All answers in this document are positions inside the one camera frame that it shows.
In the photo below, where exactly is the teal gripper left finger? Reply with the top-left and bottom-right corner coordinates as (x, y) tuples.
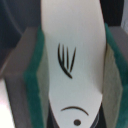
(3, 28), (49, 128)

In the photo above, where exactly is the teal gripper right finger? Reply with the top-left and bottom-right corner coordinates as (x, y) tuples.
(102, 25), (128, 128)

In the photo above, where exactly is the white toy fish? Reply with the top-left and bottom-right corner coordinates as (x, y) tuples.
(41, 0), (106, 128)

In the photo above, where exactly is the grey frying pan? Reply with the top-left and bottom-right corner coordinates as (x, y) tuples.
(0, 0), (128, 69)

